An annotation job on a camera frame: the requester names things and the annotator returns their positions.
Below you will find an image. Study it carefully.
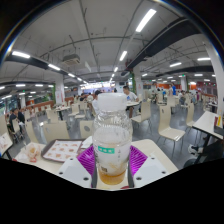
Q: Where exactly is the ceiling air conditioner unit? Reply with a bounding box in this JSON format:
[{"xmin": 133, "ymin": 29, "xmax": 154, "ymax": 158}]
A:
[{"xmin": 61, "ymin": 53, "xmax": 82, "ymax": 66}]

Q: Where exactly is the white crumpled napkin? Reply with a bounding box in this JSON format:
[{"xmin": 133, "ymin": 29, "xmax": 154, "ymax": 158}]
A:
[{"xmin": 80, "ymin": 135, "xmax": 94, "ymax": 149}]

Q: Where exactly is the cream plastic chair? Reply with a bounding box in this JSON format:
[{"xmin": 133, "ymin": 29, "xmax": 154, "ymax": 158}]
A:
[
  {"xmin": 42, "ymin": 120, "xmax": 71, "ymax": 143},
  {"xmin": 157, "ymin": 104, "xmax": 186, "ymax": 158},
  {"xmin": 79, "ymin": 119, "xmax": 94, "ymax": 139},
  {"xmin": 23, "ymin": 119, "xmax": 40, "ymax": 145}
]

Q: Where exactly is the clear plastic food bag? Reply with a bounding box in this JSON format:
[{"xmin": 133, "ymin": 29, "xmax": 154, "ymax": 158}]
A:
[{"xmin": 19, "ymin": 142, "xmax": 43, "ymax": 163}]

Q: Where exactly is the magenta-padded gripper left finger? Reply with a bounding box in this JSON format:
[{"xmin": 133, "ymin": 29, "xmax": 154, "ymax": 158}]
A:
[{"xmin": 57, "ymin": 144, "xmax": 98, "ymax": 190}]

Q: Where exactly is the person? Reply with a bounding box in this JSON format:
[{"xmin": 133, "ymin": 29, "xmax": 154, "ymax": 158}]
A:
[
  {"xmin": 121, "ymin": 85, "xmax": 139, "ymax": 118},
  {"xmin": 90, "ymin": 89, "xmax": 101, "ymax": 114},
  {"xmin": 188, "ymin": 138, "xmax": 224, "ymax": 164},
  {"xmin": 8, "ymin": 109, "xmax": 19, "ymax": 133},
  {"xmin": 17, "ymin": 108, "xmax": 27, "ymax": 126}
]

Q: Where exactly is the white black-edged neighbouring table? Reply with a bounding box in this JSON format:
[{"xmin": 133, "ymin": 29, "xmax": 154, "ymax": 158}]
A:
[
  {"xmin": 0, "ymin": 131, "xmax": 14, "ymax": 159},
  {"xmin": 192, "ymin": 110, "xmax": 224, "ymax": 141}
]

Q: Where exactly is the dark food tray with liner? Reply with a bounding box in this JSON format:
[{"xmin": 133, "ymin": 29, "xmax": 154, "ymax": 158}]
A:
[{"xmin": 40, "ymin": 138, "xmax": 84, "ymax": 164}]

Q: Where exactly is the group of ceiling lights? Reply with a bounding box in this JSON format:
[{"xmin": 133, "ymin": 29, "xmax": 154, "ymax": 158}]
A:
[{"xmin": 0, "ymin": 8, "xmax": 224, "ymax": 101}]

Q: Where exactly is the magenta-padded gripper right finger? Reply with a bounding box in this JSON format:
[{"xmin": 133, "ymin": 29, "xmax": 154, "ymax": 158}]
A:
[{"xmin": 127, "ymin": 144, "xmax": 168, "ymax": 189}]

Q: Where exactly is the group of cream chairs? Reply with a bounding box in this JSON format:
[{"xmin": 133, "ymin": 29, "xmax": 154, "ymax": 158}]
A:
[{"xmin": 0, "ymin": 93, "xmax": 224, "ymax": 158}]

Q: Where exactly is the clear white-capped drink bottle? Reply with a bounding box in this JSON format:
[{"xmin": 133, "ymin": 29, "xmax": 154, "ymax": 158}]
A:
[{"xmin": 92, "ymin": 92, "xmax": 133, "ymax": 186}]

